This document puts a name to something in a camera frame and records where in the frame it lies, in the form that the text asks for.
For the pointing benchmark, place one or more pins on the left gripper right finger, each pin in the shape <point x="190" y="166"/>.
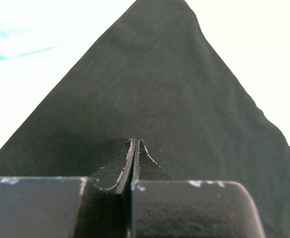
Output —
<point x="165" y="208"/>

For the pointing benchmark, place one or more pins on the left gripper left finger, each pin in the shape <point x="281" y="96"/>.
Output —
<point x="96" y="206"/>

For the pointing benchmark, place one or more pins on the black t-shirt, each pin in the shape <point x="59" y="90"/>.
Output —
<point x="153" y="76"/>

